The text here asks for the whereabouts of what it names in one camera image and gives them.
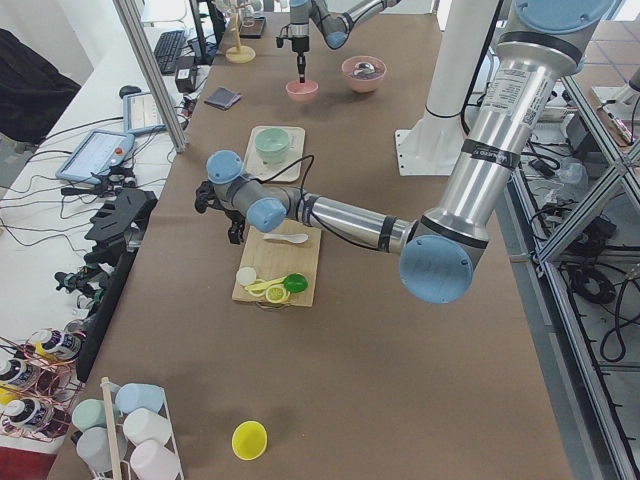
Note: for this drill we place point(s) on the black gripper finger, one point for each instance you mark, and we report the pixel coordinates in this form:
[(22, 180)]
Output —
[(236, 233), (301, 67)]

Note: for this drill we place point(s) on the yellow plastic cup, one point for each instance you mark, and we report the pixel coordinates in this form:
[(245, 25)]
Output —
[(249, 440)]

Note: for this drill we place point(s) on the black slotted rack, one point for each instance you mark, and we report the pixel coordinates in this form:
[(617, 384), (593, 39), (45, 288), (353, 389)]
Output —
[(109, 226)]

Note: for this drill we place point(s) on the blue teach pendant tablet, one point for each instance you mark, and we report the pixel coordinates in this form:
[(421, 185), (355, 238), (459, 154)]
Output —
[(96, 155)]

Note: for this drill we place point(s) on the large pink bowl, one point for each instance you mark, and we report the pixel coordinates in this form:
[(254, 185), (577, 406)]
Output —
[(363, 74)]

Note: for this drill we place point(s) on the grey folded cloth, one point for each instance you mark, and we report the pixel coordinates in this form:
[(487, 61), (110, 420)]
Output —
[(223, 98)]

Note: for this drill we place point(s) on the black keyboard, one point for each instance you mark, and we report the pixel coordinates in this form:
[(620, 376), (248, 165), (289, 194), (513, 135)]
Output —
[(168, 49)]

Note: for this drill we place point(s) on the wooden mug tree stand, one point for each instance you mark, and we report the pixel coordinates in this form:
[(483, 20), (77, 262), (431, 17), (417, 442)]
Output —
[(239, 13)]

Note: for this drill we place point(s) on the white plastic spoon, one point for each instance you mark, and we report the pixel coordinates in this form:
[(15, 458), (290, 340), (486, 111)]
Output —
[(289, 238)]

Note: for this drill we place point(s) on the cream rectangular tray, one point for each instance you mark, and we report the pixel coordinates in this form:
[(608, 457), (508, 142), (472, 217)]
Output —
[(254, 165)]

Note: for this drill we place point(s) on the green toy lime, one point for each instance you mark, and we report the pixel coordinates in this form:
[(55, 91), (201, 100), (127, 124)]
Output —
[(295, 283)]

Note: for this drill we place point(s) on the blue plastic cup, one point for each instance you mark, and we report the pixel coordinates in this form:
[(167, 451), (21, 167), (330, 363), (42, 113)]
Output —
[(133, 396)]

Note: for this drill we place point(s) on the green plastic cup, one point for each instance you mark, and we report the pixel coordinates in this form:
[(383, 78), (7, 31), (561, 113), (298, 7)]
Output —
[(89, 413)]

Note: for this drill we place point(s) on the black power adapter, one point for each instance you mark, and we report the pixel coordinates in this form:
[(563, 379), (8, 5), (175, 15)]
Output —
[(186, 74)]

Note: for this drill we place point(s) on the copper wire bottle basket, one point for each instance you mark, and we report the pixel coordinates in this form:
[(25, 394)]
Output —
[(39, 384)]

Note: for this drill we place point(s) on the grey plastic cup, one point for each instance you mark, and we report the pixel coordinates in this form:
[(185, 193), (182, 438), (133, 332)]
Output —
[(93, 448)]

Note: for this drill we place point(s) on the aluminium frame post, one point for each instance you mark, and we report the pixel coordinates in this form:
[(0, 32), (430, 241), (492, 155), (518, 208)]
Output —
[(129, 19)]

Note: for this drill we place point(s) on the pink plastic cup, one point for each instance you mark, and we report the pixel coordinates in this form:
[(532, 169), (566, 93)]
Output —
[(151, 460)]

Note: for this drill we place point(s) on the bamboo cutting board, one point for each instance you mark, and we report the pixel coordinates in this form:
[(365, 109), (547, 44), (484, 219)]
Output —
[(272, 259)]

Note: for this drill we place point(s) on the small pink bowl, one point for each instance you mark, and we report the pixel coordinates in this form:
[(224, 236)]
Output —
[(302, 92)]

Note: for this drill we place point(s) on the green bowl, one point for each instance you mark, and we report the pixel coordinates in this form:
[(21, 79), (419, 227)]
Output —
[(272, 145)]

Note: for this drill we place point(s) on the white plastic cup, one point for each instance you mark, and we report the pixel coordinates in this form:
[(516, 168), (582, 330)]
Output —
[(142, 425)]

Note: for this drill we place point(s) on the toy lemon slice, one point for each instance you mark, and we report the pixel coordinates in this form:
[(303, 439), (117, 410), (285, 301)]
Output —
[(276, 294)]

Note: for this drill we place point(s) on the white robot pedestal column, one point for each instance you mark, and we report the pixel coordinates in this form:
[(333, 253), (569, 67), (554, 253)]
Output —
[(433, 145)]

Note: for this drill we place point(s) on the white wire cup rack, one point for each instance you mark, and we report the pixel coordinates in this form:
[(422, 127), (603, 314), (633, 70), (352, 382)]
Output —
[(120, 447)]

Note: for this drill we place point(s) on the white round toy slice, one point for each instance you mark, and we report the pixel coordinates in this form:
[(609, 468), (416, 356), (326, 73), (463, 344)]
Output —
[(246, 276)]

